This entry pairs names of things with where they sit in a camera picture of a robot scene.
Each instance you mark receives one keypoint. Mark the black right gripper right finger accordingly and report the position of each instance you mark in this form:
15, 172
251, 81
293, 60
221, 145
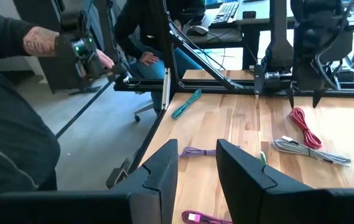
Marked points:
251, 199

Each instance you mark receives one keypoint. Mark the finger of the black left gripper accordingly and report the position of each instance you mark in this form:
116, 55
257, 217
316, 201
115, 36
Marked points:
291, 96
317, 97

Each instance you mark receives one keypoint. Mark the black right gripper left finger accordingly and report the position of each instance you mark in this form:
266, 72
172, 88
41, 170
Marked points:
151, 193

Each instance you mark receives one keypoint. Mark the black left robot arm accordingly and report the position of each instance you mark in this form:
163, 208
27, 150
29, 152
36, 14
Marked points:
281, 37

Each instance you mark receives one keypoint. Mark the black digital clock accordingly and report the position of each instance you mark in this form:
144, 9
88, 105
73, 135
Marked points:
249, 14

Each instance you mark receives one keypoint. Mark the grey office desk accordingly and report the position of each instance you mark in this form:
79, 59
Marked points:
226, 34

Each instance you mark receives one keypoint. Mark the office chair with castors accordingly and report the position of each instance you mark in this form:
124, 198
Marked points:
144, 109

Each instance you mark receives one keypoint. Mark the black keyboard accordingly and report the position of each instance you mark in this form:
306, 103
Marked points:
225, 12

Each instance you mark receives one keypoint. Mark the black computer mouse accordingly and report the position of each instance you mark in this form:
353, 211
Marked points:
197, 30

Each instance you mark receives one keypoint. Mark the person's hand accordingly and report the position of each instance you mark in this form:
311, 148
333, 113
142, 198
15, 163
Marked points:
40, 40
105, 60
148, 58

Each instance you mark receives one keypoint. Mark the person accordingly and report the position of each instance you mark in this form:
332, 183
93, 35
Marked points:
133, 28
8, 124

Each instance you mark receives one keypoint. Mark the silver metal bracket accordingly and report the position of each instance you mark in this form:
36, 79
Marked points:
165, 90

